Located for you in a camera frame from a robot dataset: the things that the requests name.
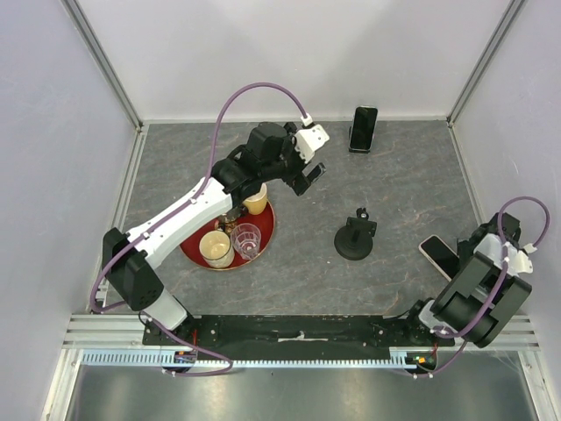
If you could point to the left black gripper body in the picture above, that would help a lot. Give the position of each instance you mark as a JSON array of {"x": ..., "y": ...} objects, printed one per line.
[{"x": 289, "y": 166}]

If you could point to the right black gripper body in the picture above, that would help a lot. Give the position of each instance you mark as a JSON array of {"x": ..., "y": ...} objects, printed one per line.
[{"x": 465, "y": 248}]

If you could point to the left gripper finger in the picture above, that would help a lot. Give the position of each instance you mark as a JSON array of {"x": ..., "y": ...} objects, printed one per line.
[
  {"x": 316, "y": 172},
  {"x": 300, "y": 184}
]

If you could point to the blue-edged black phone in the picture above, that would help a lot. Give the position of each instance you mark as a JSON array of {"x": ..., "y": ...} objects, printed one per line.
[{"x": 365, "y": 118}]

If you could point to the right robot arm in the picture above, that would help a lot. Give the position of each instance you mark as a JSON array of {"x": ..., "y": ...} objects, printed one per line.
[{"x": 472, "y": 270}]

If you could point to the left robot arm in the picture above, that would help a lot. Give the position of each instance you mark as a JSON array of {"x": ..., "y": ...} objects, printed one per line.
[{"x": 271, "y": 152}]

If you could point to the yellow mug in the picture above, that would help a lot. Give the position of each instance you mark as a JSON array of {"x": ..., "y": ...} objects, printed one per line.
[{"x": 256, "y": 204}]

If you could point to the clear drinking glass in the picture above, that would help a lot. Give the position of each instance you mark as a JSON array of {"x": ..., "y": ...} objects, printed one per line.
[{"x": 246, "y": 240}]

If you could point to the cream cup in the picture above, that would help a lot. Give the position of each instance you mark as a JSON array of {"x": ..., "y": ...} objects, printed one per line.
[{"x": 216, "y": 249}]

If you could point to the red round tray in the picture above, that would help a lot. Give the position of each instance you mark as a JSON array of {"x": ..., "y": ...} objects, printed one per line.
[{"x": 265, "y": 221}]

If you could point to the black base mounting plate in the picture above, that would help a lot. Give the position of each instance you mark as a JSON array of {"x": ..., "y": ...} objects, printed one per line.
[{"x": 304, "y": 338}]

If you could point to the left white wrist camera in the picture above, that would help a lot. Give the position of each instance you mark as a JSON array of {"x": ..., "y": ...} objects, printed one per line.
[{"x": 310, "y": 138}]

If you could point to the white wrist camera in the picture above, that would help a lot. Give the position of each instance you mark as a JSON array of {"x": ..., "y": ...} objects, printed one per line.
[
  {"x": 310, "y": 138},
  {"x": 518, "y": 260}
]

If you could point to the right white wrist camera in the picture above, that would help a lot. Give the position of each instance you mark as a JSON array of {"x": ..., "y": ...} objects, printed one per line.
[{"x": 518, "y": 260}]

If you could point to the light blue cable duct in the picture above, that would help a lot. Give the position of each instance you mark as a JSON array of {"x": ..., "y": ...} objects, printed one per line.
[{"x": 160, "y": 358}]

